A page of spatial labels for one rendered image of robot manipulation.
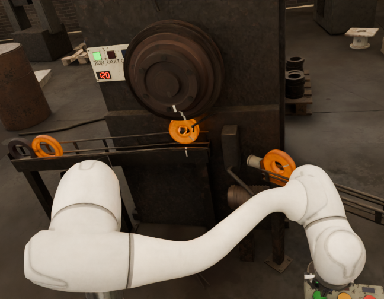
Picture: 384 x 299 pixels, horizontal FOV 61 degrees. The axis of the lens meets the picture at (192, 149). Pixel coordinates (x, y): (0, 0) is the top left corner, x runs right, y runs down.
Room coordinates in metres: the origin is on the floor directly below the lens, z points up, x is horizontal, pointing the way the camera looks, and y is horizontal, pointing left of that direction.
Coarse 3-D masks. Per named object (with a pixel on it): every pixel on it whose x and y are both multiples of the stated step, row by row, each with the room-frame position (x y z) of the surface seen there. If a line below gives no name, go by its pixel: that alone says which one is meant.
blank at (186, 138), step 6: (186, 120) 1.44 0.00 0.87; (192, 120) 1.44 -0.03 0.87; (174, 126) 1.46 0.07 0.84; (186, 126) 1.44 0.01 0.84; (198, 126) 1.45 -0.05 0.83; (174, 132) 1.46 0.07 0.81; (192, 132) 1.44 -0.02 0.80; (198, 132) 1.43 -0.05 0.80; (174, 138) 1.47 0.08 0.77; (180, 138) 1.46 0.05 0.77; (186, 138) 1.45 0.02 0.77; (192, 138) 1.44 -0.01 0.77
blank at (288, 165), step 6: (276, 150) 1.18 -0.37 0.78; (270, 156) 1.18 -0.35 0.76; (276, 156) 1.15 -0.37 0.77; (282, 156) 1.13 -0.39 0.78; (288, 156) 1.13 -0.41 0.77; (264, 162) 1.20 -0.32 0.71; (270, 162) 1.18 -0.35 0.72; (282, 162) 1.13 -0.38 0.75; (288, 162) 1.11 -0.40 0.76; (294, 162) 1.12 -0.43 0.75; (270, 168) 1.18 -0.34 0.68; (276, 168) 1.18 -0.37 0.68; (288, 168) 1.11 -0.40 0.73; (294, 168) 1.10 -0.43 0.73; (282, 174) 1.13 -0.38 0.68; (288, 174) 1.11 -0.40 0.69; (288, 180) 1.11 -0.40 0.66
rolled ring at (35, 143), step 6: (36, 138) 1.75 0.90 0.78; (42, 138) 1.74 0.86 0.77; (48, 138) 1.73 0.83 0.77; (36, 144) 1.75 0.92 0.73; (54, 144) 1.72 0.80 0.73; (36, 150) 1.76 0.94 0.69; (42, 150) 1.79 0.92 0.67; (60, 150) 1.72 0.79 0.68; (42, 156) 1.75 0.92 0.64; (48, 156) 1.76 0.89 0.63
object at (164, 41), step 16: (144, 48) 1.45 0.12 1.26; (160, 48) 1.41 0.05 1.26; (176, 48) 1.39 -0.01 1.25; (192, 48) 1.38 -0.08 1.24; (208, 64) 1.37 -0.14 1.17; (208, 80) 1.37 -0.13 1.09; (208, 96) 1.37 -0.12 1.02; (160, 112) 1.45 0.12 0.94; (176, 112) 1.42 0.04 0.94; (192, 112) 1.40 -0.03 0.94
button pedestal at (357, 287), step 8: (304, 288) 0.64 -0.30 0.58; (352, 288) 0.58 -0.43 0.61; (360, 288) 0.58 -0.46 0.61; (376, 288) 0.57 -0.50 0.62; (312, 296) 0.59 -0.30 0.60; (328, 296) 0.58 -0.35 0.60; (336, 296) 0.58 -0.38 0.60; (352, 296) 0.56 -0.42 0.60; (360, 296) 0.56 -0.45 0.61; (376, 296) 0.55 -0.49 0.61
